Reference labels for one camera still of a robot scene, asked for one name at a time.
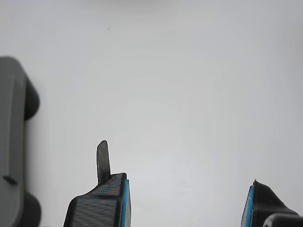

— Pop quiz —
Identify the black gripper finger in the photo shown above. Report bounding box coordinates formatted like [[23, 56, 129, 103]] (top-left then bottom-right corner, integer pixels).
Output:
[[62, 140, 132, 227], [241, 179, 300, 227]]

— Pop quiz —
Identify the grey holder with black legs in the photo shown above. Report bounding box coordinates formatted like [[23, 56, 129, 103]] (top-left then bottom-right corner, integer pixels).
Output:
[[0, 56, 42, 227]]

